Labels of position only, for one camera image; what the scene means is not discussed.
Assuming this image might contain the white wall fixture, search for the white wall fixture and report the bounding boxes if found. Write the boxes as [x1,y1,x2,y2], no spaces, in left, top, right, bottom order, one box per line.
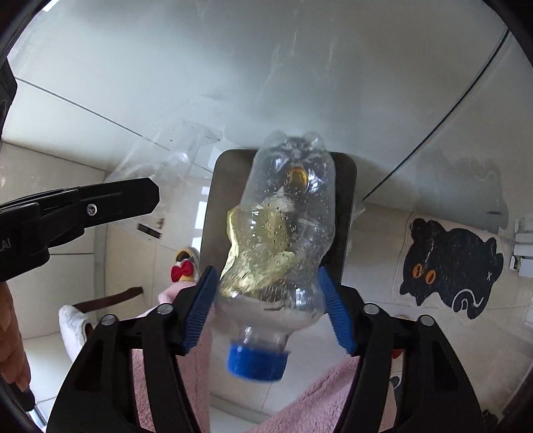
[511,216,533,272]

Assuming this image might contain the brown strap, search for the brown strap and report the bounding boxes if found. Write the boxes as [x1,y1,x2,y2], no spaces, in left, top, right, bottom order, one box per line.
[74,286,145,314]

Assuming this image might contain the person's pink fleece trousers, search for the person's pink fleece trousers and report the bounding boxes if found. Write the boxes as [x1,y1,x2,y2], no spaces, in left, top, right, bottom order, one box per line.
[130,282,401,433]

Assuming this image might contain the crushed clear bottle blue cap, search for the crushed clear bottle blue cap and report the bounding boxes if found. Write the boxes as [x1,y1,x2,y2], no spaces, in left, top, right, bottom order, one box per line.
[216,130,337,381]

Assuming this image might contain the white slipper red bow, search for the white slipper red bow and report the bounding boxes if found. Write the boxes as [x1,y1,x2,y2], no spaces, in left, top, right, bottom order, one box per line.
[170,246,201,284]
[388,347,407,391]

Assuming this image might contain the person's left hand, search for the person's left hand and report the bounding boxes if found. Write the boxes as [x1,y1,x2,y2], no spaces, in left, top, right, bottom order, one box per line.
[0,283,31,389]

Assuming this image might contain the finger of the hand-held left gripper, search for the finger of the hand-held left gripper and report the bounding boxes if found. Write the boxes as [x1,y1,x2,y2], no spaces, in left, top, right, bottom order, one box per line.
[41,178,161,229]

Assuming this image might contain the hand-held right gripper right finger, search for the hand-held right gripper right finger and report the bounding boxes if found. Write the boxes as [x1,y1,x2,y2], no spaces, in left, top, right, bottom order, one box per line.
[317,266,486,433]

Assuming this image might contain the black cat floor mat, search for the black cat floor mat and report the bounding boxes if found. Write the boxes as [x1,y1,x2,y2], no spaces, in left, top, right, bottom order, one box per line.
[392,212,507,330]

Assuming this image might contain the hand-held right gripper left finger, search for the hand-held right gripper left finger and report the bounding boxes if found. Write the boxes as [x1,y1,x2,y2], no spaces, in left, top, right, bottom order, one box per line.
[48,265,220,433]

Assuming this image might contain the clear plastic wrapper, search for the clear plastic wrapper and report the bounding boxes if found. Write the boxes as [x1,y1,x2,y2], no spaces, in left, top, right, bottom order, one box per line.
[106,119,224,242]

